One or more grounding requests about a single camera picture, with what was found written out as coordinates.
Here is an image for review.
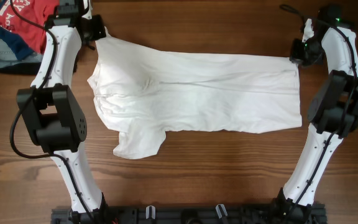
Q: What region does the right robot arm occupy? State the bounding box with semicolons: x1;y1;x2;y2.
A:
268;4;358;223

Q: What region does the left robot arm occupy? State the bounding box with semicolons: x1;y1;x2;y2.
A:
9;1;117;223

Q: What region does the right white rail clip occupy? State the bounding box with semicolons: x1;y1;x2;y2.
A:
215;203;227;219

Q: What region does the left white rail clip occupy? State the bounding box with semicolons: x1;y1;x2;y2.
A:
145;205;156;220

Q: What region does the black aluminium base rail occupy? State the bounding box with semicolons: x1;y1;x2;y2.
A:
50;204;328;224

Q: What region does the black folded garment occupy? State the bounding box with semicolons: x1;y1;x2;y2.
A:
0;63;41;75

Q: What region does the black cable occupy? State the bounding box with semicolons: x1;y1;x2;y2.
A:
279;3;358;215
9;0;96;223

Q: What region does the navy blue folded garment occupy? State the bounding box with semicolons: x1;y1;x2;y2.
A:
0;3;36;60

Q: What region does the red folded shirt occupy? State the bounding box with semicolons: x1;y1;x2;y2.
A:
0;0;60;54

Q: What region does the left black cable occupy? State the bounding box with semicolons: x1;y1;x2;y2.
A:
9;0;96;223

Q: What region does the right black cable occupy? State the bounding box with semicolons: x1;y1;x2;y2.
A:
279;3;358;215

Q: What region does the white t-shirt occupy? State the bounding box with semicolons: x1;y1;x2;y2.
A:
88;35;302;159

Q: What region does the white rail clip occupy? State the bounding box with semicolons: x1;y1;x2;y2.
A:
145;205;156;220
215;203;227;219

